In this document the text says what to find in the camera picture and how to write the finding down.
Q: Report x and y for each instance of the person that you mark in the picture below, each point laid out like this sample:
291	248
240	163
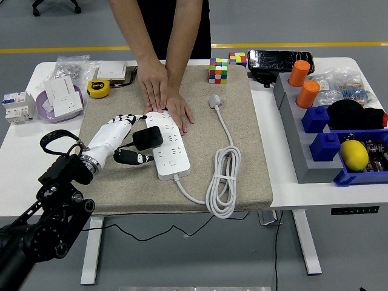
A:
157	24

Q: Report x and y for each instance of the dark shiny metal piece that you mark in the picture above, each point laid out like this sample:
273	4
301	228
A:
118	82

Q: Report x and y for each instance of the person's left forearm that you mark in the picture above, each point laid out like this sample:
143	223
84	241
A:
182	33

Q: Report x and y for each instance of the yellow tape measure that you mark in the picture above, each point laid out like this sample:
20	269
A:
98	89

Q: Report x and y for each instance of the black office chair base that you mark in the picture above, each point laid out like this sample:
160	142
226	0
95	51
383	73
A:
57	4

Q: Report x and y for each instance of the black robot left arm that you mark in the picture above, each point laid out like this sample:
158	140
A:
36	230

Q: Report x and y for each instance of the person's left hand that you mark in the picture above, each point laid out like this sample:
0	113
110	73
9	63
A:
180	109

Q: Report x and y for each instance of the purple plate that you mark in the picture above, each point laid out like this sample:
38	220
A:
45	113

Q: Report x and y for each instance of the plastic bag of metal parts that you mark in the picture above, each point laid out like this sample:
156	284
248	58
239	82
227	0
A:
71	71

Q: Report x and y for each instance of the orange cylinder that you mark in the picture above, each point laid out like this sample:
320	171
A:
298	72
307	94

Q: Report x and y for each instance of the person's right forearm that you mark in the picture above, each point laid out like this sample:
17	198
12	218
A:
133	33

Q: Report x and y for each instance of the large colourful puzzle cube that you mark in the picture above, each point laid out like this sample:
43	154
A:
218	71

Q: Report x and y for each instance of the white flat switch plate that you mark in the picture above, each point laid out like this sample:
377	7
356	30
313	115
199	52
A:
111	71

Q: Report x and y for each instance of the white socket back panel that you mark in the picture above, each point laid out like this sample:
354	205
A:
59	88

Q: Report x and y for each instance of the black table control panel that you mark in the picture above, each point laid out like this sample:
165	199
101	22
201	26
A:
354	210

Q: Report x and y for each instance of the small colourful puzzle cube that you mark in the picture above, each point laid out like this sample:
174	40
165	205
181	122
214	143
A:
237	59

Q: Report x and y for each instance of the blue plastic bin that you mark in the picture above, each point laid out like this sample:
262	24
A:
348	179

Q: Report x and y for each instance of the white wall socket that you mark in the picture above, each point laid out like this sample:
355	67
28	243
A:
69	105

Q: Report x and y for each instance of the plastic bag of clips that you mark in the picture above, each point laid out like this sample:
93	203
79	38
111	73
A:
357	89

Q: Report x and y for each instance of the blue square block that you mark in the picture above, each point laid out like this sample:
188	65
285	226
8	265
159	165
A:
315	119
324	147

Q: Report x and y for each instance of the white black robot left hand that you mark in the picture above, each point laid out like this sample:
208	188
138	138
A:
109	136

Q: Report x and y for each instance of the grey-brown mat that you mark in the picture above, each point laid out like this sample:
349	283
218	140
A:
197	136

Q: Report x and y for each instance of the white circuit breaker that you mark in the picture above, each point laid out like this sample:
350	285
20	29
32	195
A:
16	107

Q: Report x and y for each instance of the yellow lemon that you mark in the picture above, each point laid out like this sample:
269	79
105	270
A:
354	156

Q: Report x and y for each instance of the white table leg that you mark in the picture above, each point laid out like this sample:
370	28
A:
307	242
92	254

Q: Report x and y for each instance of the clear bag of small parts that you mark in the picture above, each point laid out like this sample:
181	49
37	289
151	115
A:
325	91

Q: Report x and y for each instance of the black glossy phone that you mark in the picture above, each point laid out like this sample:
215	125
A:
280	60

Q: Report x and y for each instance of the person's right hand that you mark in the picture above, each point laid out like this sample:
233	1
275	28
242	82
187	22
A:
156	85

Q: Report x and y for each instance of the black cloth with red patch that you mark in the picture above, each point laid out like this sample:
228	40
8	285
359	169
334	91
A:
348	113

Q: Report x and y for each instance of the black plug adapter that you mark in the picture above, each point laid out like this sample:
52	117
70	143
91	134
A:
148	138

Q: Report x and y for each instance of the white power strip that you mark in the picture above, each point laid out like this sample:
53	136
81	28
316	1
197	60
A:
174	163

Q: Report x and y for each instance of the grey stepped block base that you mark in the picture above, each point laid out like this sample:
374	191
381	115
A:
303	163

